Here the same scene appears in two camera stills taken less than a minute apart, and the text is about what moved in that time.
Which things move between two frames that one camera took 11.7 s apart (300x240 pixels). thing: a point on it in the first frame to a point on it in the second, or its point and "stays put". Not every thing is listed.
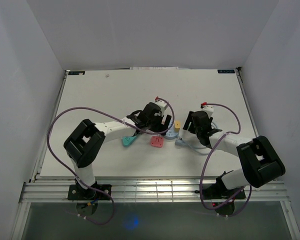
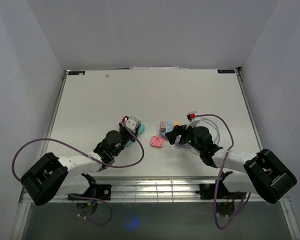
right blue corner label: [227, 71] stays put
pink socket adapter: [157, 141] stays put
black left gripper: [160, 127] to [133, 136]
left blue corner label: [76, 73] stays put
